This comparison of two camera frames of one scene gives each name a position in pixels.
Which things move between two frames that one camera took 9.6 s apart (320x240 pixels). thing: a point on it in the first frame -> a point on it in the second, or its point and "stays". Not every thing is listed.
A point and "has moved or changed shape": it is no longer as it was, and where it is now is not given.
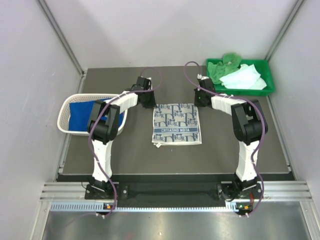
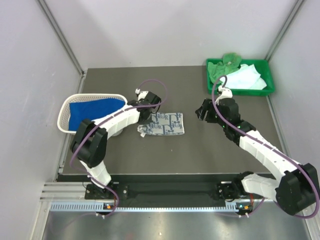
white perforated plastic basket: x=63 y=119 stays
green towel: x=231 y=61 stays
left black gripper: x=151 y=104 -> x=145 y=122
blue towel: x=81 y=113 stays
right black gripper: x=197 y=103 -> x=208 y=105
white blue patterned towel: x=176 y=124 has moved or changed shape
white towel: x=247 y=77 stays
